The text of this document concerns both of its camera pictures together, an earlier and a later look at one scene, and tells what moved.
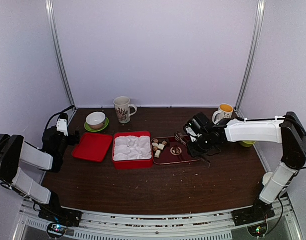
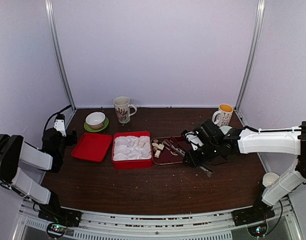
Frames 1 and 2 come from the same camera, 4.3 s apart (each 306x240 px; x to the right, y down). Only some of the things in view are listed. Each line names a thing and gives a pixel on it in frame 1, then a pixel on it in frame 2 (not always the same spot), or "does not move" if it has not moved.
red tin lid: (93, 147) does not move
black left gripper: (72, 141) does not move
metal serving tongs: (180, 137) to (177, 150)
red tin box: (132, 150) does not move
